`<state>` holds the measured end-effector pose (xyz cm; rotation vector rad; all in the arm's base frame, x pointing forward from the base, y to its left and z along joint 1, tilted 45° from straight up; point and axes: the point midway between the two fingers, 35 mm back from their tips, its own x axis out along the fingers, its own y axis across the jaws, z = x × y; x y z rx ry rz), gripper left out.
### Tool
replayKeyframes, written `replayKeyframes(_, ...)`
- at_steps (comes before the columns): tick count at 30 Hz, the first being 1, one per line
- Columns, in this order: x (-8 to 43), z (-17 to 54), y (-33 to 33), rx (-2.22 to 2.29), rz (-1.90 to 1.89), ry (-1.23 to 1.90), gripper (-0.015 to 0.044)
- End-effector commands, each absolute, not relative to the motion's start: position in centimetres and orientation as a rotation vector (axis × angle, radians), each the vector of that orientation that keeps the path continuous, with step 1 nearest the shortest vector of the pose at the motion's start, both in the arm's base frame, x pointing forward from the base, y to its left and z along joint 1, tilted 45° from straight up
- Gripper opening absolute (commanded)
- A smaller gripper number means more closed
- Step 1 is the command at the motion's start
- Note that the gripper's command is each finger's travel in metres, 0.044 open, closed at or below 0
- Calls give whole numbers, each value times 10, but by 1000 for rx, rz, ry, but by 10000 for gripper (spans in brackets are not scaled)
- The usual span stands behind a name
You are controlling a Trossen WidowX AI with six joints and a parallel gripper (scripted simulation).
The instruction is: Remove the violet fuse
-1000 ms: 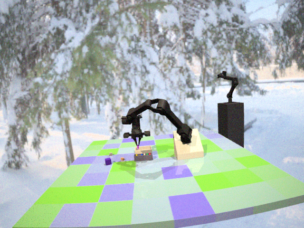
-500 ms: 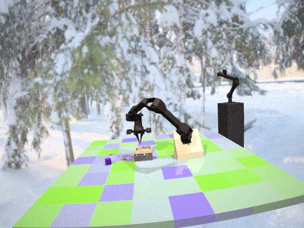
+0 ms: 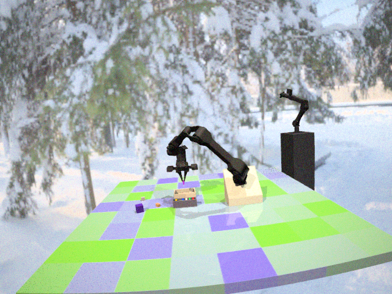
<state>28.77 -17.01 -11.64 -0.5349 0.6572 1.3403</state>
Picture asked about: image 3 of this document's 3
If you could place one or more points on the purple cube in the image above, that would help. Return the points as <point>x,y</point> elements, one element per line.
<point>139,208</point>

